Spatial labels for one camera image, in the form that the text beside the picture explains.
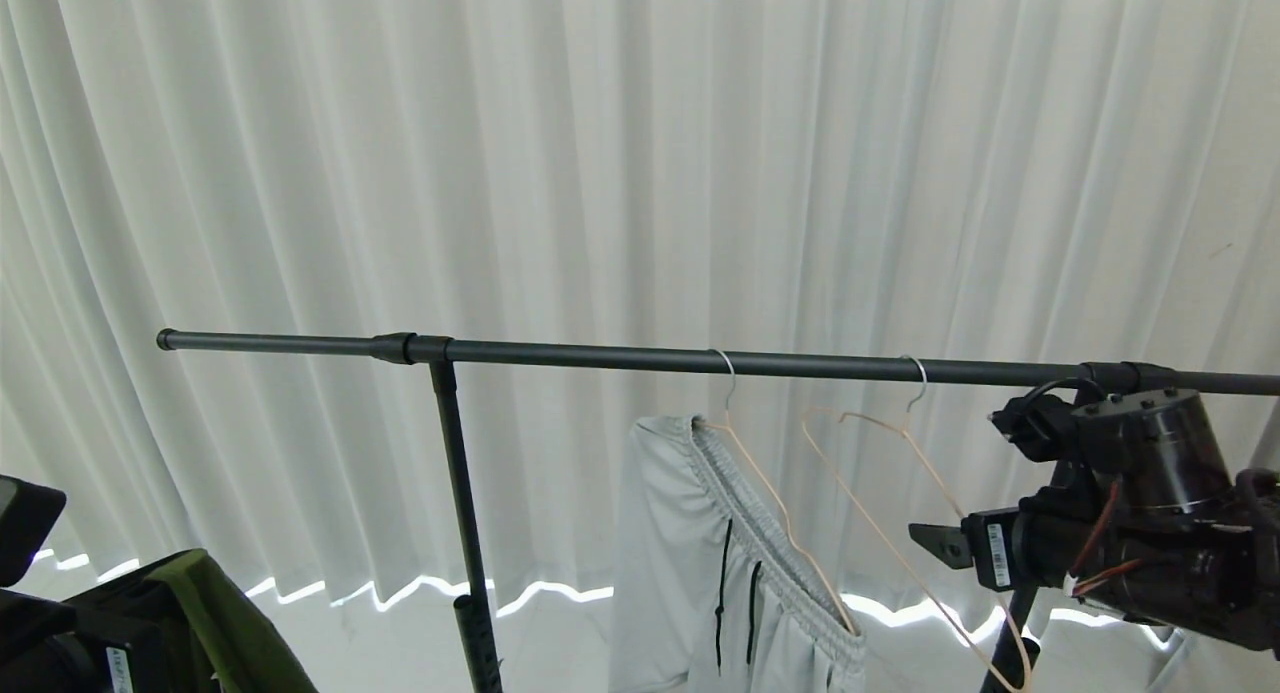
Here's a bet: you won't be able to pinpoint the green garment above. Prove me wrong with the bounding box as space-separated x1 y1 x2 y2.
150 548 321 693

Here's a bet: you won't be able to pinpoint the pale grey shorts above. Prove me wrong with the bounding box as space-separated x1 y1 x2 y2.
607 415 869 693

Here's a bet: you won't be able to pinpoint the black clothes rack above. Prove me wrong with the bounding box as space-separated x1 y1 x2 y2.
157 329 1280 693

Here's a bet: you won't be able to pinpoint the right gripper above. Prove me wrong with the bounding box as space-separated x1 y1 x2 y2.
908 488 1101 592

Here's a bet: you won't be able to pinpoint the pink clothes hanger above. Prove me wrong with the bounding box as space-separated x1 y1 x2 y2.
695 350 861 636
799 356 1033 693

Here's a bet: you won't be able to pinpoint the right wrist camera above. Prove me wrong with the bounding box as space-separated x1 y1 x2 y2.
988 377 1109 464

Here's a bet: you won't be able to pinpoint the white curtain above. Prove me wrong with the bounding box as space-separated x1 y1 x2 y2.
0 0 1280 634

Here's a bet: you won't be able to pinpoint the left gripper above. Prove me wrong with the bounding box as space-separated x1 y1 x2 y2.
0 573 216 693

